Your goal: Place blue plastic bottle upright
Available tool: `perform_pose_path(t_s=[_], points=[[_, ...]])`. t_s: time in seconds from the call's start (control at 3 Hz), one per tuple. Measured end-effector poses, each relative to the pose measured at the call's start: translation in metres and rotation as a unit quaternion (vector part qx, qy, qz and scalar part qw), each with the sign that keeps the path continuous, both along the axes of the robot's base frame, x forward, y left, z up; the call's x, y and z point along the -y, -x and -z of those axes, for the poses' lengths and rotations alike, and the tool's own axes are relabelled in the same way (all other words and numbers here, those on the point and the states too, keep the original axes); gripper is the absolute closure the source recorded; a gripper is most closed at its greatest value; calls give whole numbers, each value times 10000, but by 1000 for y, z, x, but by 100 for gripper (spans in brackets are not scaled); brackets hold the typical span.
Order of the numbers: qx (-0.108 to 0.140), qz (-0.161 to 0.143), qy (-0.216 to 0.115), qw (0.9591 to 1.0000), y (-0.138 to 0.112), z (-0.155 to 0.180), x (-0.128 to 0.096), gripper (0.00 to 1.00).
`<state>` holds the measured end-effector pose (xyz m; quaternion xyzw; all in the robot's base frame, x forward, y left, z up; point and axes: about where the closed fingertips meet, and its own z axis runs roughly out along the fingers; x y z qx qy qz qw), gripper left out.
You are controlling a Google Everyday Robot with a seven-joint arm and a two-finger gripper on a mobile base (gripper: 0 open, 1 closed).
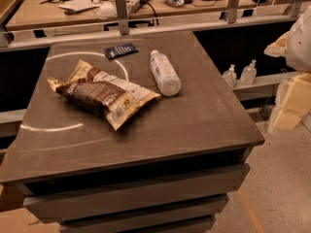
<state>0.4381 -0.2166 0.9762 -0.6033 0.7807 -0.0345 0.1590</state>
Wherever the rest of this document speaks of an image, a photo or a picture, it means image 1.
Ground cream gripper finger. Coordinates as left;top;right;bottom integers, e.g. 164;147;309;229
264;32;289;57

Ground clear plastic bottle blue label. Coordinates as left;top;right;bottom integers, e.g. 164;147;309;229
150;50;182;96

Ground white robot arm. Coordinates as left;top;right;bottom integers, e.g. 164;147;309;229
264;11;311;73

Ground right small sanitizer bottle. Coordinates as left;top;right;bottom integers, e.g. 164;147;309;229
240;59;257;84

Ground small sanitizer bottle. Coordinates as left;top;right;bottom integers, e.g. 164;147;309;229
240;59;257;84
223;64;237;87

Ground left small sanitizer bottle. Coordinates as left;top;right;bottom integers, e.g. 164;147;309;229
223;64;237;87

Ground dark blue flat packet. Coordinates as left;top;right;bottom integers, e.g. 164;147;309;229
104;43;138;60

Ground brown chip bag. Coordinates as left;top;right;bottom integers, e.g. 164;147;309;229
47;60;159;130

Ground white paper sheets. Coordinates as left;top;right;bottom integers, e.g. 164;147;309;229
59;0;100;11

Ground grey drawer cabinet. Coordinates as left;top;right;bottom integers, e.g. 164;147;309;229
14;148;254;233

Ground wooden workbench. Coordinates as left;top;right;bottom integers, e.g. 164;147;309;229
6;0;230;31

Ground metal frame rail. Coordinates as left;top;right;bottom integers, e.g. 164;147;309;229
0;0;311;51

